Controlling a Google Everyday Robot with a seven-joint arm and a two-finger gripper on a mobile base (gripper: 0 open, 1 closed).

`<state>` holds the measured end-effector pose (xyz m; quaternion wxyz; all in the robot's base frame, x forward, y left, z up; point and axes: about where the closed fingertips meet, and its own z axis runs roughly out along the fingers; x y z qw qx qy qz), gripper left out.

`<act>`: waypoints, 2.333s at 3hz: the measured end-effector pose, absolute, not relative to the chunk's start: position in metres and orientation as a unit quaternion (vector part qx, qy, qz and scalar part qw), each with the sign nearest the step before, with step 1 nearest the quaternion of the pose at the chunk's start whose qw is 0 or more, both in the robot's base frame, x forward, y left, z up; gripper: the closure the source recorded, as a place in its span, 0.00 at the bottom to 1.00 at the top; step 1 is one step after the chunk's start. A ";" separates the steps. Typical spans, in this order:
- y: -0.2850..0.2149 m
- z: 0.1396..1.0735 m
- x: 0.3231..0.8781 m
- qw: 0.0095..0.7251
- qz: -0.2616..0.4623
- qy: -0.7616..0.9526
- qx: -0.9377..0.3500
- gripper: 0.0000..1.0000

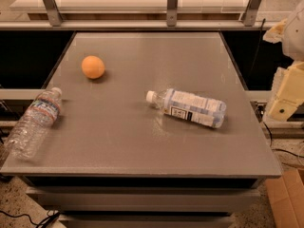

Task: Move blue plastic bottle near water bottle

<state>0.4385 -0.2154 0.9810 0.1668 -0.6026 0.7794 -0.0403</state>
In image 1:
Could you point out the clear water bottle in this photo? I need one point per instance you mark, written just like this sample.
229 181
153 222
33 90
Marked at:
26 137

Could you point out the metal rail frame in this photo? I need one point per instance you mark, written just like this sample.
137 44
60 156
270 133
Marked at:
44 14

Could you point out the blue label plastic bottle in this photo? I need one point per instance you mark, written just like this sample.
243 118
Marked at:
189 106

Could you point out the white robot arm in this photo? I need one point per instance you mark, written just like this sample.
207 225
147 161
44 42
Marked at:
293 36

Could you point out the grey drawer cabinet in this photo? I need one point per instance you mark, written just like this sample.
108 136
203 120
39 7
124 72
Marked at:
112 160

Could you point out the orange ball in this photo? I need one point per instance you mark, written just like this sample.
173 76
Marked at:
93 67

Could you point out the cardboard box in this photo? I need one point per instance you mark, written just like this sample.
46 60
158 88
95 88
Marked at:
286 197

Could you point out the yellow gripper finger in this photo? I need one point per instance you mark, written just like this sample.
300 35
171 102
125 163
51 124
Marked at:
287 93
275 33

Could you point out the white table behind glass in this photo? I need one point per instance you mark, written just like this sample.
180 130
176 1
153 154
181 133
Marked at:
150 9

